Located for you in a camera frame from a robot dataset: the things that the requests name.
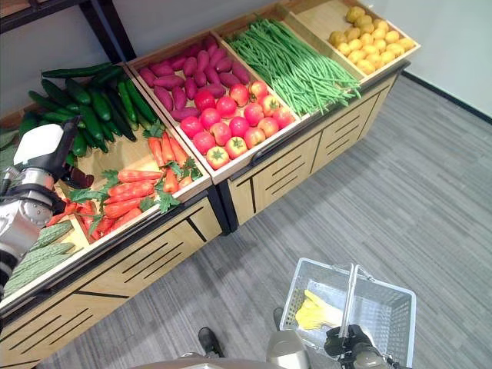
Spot silver robot right leg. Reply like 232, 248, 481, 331
266, 329, 311, 369

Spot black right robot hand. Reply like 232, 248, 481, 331
324, 324, 376, 361

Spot yellow leafy vegetable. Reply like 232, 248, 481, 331
294, 290, 344, 331

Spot dark robot left foot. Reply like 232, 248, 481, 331
198, 327, 226, 359

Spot long wooden slatted cabinet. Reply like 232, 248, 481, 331
0, 187, 231, 364

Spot wide wooden display tray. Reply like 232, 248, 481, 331
0, 63, 214, 308

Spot grey plastic shopping basket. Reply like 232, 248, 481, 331
279, 257, 417, 368

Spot green bitter gourd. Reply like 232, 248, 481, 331
0, 145, 18, 172
0, 129, 19, 149
28, 219, 75, 253
11, 241, 76, 278
2, 254, 72, 299

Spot black metal shelf rack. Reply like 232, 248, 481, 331
0, 0, 138, 65

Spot orange carrot with leaves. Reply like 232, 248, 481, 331
101, 191, 181, 220
162, 160, 183, 195
178, 157, 204, 190
68, 180, 155, 204
100, 168, 165, 185
160, 131, 176, 165
109, 207, 144, 233
168, 137, 190, 167
101, 191, 155, 207
142, 121, 166, 168

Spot red tomato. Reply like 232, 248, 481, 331
248, 80, 269, 101
199, 108, 222, 131
180, 116, 204, 139
243, 102, 265, 126
272, 106, 296, 130
228, 116, 251, 138
206, 146, 231, 171
244, 127, 267, 150
259, 95, 281, 118
209, 121, 232, 146
194, 89, 217, 112
192, 131, 217, 155
229, 83, 250, 107
215, 95, 238, 119
257, 117, 280, 138
224, 136, 248, 160

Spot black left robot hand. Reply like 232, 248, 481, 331
13, 116, 95, 190

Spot silver robot torso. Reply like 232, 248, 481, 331
130, 353, 270, 369

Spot green beans pile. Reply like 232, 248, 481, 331
225, 16, 363, 117

